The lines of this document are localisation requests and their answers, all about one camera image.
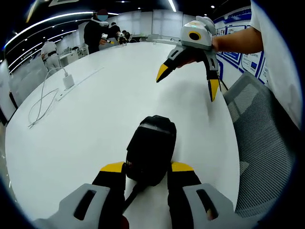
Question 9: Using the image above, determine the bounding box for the white charger block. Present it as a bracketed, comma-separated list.
[62, 73, 76, 90]

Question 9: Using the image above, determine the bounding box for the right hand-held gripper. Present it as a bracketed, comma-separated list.
[155, 20, 221, 103]

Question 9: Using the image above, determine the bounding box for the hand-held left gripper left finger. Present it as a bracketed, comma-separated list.
[35, 161, 127, 229]

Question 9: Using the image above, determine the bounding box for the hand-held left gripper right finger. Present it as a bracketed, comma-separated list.
[167, 161, 260, 229]

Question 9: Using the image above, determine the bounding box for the white charger cable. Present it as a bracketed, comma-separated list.
[27, 67, 70, 129]

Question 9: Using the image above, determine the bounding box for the blue white wall poster board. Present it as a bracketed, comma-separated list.
[213, 9, 271, 84]

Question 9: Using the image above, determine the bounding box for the person's right forearm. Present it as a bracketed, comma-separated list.
[218, 25, 265, 54]

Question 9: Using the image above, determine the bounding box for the person's body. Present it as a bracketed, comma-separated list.
[249, 0, 304, 131]

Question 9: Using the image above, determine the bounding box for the grey mesh office chair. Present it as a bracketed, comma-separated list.
[223, 71, 300, 218]

